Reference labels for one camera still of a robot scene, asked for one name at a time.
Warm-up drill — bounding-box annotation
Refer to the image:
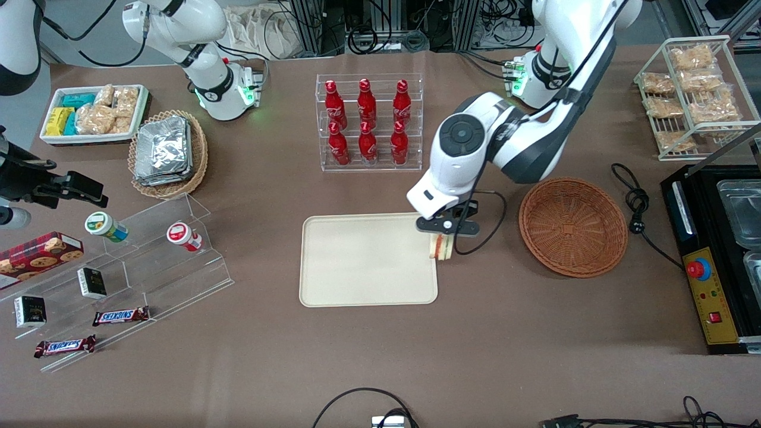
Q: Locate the clear plastic container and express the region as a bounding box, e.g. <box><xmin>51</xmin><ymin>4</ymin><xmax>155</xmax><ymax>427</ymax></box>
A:
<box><xmin>716</xmin><ymin>180</ymin><xmax>761</xmax><ymax>249</ymax></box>
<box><xmin>743</xmin><ymin>251</ymin><xmax>761</xmax><ymax>292</ymax></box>

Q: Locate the black cable with connector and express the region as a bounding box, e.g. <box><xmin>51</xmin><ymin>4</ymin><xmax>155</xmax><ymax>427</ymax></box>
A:
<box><xmin>540</xmin><ymin>395</ymin><xmax>761</xmax><ymax>428</ymax></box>

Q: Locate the beige plastic tray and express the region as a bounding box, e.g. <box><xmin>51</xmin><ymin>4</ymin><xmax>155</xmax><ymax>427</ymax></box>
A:
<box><xmin>299</xmin><ymin>212</ymin><xmax>439</xmax><ymax>308</ymax></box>

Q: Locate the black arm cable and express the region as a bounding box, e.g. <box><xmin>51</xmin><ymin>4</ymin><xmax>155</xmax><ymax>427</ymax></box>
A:
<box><xmin>453</xmin><ymin>0</ymin><xmax>628</xmax><ymax>256</ymax></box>
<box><xmin>36</xmin><ymin>0</ymin><xmax>149</xmax><ymax>67</ymax></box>

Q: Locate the black power cable with plug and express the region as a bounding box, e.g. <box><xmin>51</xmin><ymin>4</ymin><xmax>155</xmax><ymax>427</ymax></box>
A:
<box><xmin>611</xmin><ymin>162</ymin><xmax>684</xmax><ymax>271</ymax></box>

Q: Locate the white rectangular snack bin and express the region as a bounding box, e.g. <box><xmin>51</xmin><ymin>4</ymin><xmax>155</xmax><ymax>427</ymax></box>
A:
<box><xmin>39</xmin><ymin>84</ymin><xmax>149</xmax><ymax>146</ymax></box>

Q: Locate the snickers chocolate bar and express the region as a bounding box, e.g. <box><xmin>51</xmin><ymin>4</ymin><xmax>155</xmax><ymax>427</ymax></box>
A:
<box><xmin>92</xmin><ymin>306</ymin><xmax>150</xmax><ymax>327</ymax></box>
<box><xmin>33</xmin><ymin>335</ymin><xmax>97</xmax><ymax>358</ymax></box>

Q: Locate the red plaid cookie box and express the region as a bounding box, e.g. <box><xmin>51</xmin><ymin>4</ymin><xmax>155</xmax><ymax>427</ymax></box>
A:
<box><xmin>0</xmin><ymin>231</ymin><xmax>84</xmax><ymax>290</ymax></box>

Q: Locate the grey metal bar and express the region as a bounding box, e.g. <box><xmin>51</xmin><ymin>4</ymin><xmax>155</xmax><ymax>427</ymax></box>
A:
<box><xmin>690</xmin><ymin>122</ymin><xmax>761</xmax><ymax>177</ymax></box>

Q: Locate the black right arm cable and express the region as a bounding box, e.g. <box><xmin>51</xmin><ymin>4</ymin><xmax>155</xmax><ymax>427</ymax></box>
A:
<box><xmin>36</xmin><ymin>0</ymin><xmax>149</xmax><ymax>67</ymax></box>

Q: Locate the small black box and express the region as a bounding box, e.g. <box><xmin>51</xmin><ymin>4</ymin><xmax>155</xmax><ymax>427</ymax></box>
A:
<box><xmin>14</xmin><ymin>295</ymin><xmax>48</xmax><ymax>329</ymax></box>
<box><xmin>77</xmin><ymin>267</ymin><xmax>108</xmax><ymax>300</ymax></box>

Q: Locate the white wire rack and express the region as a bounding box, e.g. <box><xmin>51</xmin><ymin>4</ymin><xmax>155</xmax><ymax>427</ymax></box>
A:
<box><xmin>633</xmin><ymin>36</ymin><xmax>761</xmax><ymax>162</ymax></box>

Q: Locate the triangular sandwich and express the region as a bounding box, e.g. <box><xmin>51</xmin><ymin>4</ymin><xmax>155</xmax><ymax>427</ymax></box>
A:
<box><xmin>429</xmin><ymin>234</ymin><xmax>454</xmax><ymax>262</ymax></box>

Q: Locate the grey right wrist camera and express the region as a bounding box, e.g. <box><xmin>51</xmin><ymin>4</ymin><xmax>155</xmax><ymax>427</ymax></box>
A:
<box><xmin>0</xmin><ymin>205</ymin><xmax>30</xmax><ymax>231</ymax></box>

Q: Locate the black looped cable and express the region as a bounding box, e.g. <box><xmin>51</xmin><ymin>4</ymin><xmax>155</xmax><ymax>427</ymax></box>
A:
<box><xmin>312</xmin><ymin>388</ymin><xmax>420</xmax><ymax>428</ymax></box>

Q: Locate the silver foil pouch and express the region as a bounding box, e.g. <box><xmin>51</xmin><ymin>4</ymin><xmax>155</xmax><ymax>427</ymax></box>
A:
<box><xmin>134</xmin><ymin>166</ymin><xmax>194</xmax><ymax>187</ymax></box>

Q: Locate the white plastic bag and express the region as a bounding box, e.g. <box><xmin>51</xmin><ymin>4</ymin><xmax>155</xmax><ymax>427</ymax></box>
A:
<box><xmin>225</xmin><ymin>5</ymin><xmax>301</xmax><ymax>60</ymax></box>

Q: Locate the clear acrylic bottle rack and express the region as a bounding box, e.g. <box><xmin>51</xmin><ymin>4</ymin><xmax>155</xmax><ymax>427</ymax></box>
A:
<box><xmin>316</xmin><ymin>74</ymin><xmax>423</xmax><ymax>173</ymax></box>

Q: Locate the yellow snack packet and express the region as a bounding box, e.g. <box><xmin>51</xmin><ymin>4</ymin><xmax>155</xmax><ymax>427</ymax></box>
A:
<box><xmin>46</xmin><ymin>107</ymin><xmax>75</xmax><ymax>137</ymax></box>

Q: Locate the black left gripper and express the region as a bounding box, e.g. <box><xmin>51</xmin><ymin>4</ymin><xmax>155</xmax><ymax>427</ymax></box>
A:
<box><xmin>416</xmin><ymin>201</ymin><xmax>480</xmax><ymax>238</ymax></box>

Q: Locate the stack of foil containers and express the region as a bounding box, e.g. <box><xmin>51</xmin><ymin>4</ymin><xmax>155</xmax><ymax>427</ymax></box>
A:
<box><xmin>136</xmin><ymin>116</ymin><xmax>191</xmax><ymax>179</ymax></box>

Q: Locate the green lid yogurt cup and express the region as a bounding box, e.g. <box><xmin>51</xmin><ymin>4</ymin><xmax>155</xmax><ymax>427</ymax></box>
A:
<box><xmin>84</xmin><ymin>211</ymin><xmax>129</xmax><ymax>243</ymax></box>

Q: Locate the red cola bottle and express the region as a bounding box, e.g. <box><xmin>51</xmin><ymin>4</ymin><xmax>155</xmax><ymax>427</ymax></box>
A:
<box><xmin>390</xmin><ymin>121</ymin><xmax>410</xmax><ymax>165</ymax></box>
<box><xmin>328</xmin><ymin>122</ymin><xmax>350</xmax><ymax>166</ymax></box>
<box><xmin>359</xmin><ymin>121</ymin><xmax>378</xmax><ymax>163</ymax></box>
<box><xmin>357</xmin><ymin>78</ymin><xmax>378</xmax><ymax>127</ymax></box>
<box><xmin>325</xmin><ymin>80</ymin><xmax>347</xmax><ymax>128</ymax></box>
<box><xmin>393</xmin><ymin>79</ymin><xmax>413</xmax><ymax>125</ymax></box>

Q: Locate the bagged fried snack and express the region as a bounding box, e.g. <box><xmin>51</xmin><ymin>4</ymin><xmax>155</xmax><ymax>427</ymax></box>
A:
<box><xmin>687</xmin><ymin>98</ymin><xmax>741</xmax><ymax>125</ymax></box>
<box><xmin>641</xmin><ymin>73</ymin><xmax>677</xmax><ymax>96</ymax></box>
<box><xmin>669</xmin><ymin>45</ymin><xmax>716</xmax><ymax>72</ymax></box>
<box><xmin>645</xmin><ymin>97</ymin><xmax>684</xmax><ymax>118</ymax></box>
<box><xmin>654</xmin><ymin>130</ymin><xmax>696</xmax><ymax>152</ymax></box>
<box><xmin>678</xmin><ymin>68</ymin><xmax>724</xmax><ymax>94</ymax></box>

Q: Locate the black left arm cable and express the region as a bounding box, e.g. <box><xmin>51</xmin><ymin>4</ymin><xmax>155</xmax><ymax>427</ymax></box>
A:
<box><xmin>453</xmin><ymin>0</ymin><xmax>628</xmax><ymax>256</ymax></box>

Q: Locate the tan oval wicker basket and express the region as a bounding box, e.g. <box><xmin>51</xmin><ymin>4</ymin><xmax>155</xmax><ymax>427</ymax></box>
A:
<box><xmin>128</xmin><ymin>109</ymin><xmax>209</xmax><ymax>200</ymax></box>

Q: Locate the clear acrylic stepped shelf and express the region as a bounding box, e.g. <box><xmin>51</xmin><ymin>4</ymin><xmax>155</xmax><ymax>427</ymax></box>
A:
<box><xmin>0</xmin><ymin>193</ymin><xmax>234</xmax><ymax>373</ymax></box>

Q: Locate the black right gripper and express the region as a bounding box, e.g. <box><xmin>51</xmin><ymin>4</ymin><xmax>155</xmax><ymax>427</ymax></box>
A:
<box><xmin>0</xmin><ymin>128</ymin><xmax>109</xmax><ymax>207</ymax></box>

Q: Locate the brown round wicker basket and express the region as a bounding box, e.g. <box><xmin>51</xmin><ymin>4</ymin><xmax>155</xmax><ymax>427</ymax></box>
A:
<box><xmin>518</xmin><ymin>177</ymin><xmax>629</xmax><ymax>279</ymax></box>

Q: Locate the black sealing machine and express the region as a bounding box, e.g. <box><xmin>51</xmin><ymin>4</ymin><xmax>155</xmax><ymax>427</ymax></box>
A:
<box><xmin>660</xmin><ymin>160</ymin><xmax>761</xmax><ymax>355</ymax></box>

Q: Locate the red lid yogurt cup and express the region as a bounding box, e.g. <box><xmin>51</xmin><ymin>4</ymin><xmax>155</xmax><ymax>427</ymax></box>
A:
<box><xmin>166</xmin><ymin>221</ymin><xmax>203</xmax><ymax>253</ymax></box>

